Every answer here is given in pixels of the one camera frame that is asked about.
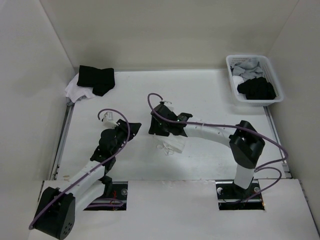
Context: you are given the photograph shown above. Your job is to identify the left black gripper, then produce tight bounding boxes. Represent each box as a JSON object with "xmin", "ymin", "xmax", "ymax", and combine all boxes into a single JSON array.
[{"xmin": 111, "ymin": 119, "xmax": 141, "ymax": 156}]

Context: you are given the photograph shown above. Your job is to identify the white tank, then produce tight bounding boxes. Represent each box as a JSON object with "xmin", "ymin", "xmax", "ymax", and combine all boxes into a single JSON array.
[
  {"xmin": 154, "ymin": 135, "xmax": 186, "ymax": 155},
  {"xmin": 65, "ymin": 73, "xmax": 96, "ymax": 104}
]

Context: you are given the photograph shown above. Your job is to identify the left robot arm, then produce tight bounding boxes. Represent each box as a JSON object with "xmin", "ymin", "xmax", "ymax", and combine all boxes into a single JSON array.
[{"xmin": 29, "ymin": 119, "xmax": 142, "ymax": 240}]

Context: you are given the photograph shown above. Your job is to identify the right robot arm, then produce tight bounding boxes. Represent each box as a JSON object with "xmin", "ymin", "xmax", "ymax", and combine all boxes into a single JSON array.
[{"xmin": 148, "ymin": 101, "xmax": 266, "ymax": 198}]

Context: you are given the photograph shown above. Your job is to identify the folded black tank top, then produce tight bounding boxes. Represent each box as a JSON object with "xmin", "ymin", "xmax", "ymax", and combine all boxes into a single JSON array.
[{"xmin": 77, "ymin": 65, "xmax": 116, "ymax": 97}]

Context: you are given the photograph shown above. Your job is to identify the folded white tank top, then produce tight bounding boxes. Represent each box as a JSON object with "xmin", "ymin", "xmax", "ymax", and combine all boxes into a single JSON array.
[{"xmin": 65, "ymin": 73, "xmax": 96, "ymax": 104}]

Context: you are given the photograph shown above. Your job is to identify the black tank top in basket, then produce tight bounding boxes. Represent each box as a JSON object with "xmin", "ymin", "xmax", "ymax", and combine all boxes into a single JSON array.
[{"xmin": 237, "ymin": 77, "xmax": 277, "ymax": 100}]

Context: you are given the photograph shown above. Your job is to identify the grey tank top in basket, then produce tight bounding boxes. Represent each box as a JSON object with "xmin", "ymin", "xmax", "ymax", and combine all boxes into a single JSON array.
[{"xmin": 230, "ymin": 58, "xmax": 263, "ymax": 80}]

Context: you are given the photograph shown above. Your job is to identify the white garment in basket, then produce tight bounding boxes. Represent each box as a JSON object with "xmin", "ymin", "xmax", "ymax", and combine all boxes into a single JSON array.
[{"xmin": 232, "ymin": 75, "xmax": 244, "ymax": 95}]

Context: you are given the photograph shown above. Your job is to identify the white plastic laundry basket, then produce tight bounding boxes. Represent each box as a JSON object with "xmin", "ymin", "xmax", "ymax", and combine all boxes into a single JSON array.
[{"xmin": 225, "ymin": 54, "xmax": 284, "ymax": 107}]

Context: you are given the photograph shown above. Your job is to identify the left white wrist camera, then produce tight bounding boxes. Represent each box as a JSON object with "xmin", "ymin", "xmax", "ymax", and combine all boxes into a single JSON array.
[{"xmin": 102, "ymin": 111, "xmax": 117, "ymax": 129}]

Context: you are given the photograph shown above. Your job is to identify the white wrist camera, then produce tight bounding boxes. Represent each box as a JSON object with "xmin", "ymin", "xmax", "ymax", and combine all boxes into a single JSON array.
[
  {"xmin": 160, "ymin": 101, "xmax": 174, "ymax": 112},
  {"xmin": 102, "ymin": 111, "xmax": 117, "ymax": 129}
]

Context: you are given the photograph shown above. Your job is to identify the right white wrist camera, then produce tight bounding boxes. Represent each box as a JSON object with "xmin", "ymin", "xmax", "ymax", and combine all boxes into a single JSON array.
[{"xmin": 160, "ymin": 101, "xmax": 174, "ymax": 112}]

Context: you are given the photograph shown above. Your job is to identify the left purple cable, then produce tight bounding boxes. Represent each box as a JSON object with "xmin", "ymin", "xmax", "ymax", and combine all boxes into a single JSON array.
[{"xmin": 28, "ymin": 108, "xmax": 131, "ymax": 230}]

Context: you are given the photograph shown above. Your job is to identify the purple cable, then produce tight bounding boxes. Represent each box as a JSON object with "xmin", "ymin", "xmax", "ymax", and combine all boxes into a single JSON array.
[
  {"xmin": 28, "ymin": 108, "xmax": 131, "ymax": 230},
  {"xmin": 146, "ymin": 93, "xmax": 289, "ymax": 201}
]

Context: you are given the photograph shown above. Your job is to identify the left metal table rail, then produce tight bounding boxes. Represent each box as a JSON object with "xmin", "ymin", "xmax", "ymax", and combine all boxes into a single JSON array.
[{"xmin": 48, "ymin": 105, "xmax": 74, "ymax": 180}]

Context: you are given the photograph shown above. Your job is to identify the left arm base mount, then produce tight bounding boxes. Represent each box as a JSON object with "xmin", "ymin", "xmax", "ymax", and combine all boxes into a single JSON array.
[{"xmin": 84, "ymin": 181, "xmax": 129, "ymax": 211}]

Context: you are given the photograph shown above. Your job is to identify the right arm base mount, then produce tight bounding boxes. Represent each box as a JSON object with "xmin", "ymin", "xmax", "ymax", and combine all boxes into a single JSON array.
[{"xmin": 216, "ymin": 182, "xmax": 265, "ymax": 211}]

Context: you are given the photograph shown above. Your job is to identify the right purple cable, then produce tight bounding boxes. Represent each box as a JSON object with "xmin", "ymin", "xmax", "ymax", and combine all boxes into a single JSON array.
[{"xmin": 146, "ymin": 93, "xmax": 289, "ymax": 201}]

